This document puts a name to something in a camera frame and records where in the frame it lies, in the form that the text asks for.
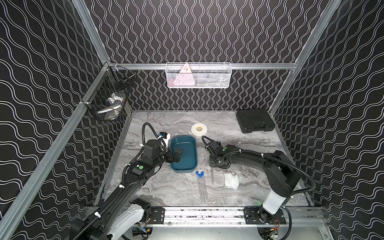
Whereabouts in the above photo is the white wipe cloth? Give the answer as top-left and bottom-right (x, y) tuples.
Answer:
(225, 173), (240, 190)

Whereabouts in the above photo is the white tape roll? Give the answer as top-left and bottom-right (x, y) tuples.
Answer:
(191, 123), (208, 137)

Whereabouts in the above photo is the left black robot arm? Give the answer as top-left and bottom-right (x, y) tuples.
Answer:
(69, 139), (184, 240)

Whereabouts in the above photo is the teal plastic tray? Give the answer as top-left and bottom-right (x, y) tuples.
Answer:
(171, 135), (198, 174)

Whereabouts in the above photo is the pink triangular card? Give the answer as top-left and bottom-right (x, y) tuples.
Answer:
(174, 63), (196, 88)

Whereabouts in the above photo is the clear wire basket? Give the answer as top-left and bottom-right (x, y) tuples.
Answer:
(165, 62), (233, 89)

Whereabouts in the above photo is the black plastic case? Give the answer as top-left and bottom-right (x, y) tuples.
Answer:
(236, 109), (275, 134)

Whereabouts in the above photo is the black wire basket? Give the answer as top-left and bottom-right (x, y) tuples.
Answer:
(86, 66), (138, 122)

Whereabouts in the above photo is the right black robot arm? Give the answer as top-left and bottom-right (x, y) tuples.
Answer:
(203, 139), (316, 224)

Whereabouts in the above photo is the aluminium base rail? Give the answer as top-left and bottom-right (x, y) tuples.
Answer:
(148, 207), (325, 228)

